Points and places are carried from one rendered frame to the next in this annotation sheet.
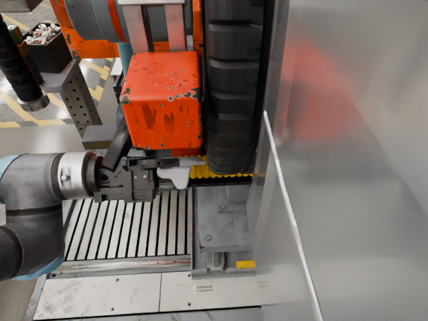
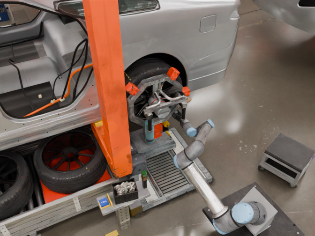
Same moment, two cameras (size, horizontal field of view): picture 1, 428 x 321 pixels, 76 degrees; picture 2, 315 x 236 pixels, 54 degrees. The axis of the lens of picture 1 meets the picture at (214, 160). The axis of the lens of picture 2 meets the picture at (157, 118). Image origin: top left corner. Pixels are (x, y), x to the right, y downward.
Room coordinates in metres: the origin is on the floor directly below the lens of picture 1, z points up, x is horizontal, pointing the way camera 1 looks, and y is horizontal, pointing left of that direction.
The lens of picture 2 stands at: (1.44, 2.16, 2.73)
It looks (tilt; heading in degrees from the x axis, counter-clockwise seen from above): 43 degrees down; 247
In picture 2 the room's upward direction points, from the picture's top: straight up
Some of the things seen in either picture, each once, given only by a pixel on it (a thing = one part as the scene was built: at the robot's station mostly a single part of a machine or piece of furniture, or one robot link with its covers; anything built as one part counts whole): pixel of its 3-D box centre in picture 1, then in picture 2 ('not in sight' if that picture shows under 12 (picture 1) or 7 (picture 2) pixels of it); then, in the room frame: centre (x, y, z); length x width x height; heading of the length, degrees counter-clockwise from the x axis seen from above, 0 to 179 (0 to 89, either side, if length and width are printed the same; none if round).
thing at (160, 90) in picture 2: not in sight; (171, 90); (0.46, 0.19, 1.03); 0.19 x 0.18 x 0.11; 93
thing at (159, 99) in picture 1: (165, 99); (184, 92); (0.25, 0.05, 0.85); 0.09 x 0.08 x 0.07; 3
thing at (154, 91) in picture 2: not in sight; (151, 97); (0.66, 0.20, 1.03); 0.19 x 0.18 x 0.11; 93
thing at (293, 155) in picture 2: not in sight; (286, 160); (-0.64, 0.75, 0.17); 0.43 x 0.36 x 0.34; 115
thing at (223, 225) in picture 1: (241, 175); (148, 130); (0.58, -0.09, 0.32); 0.40 x 0.30 x 0.28; 3
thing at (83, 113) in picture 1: (78, 100); (122, 212); (1.15, 0.68, 0.21); 0.10 x 0.10 x 0.42; 3
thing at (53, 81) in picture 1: (58, 62); (123, 196); (1.12, 0.67, 0.44); 0.43 x 0.17 x 0.03; 3
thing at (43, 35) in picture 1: (48, 46); (124, 190); (1.10, 0.67, 0.51); 0.20 x 0.14 x 0.13; 174
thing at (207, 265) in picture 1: (238, 206); (148, 142); (0.58, -0.09, 0.13); 0.50 x 0.36 x 0.10; 3
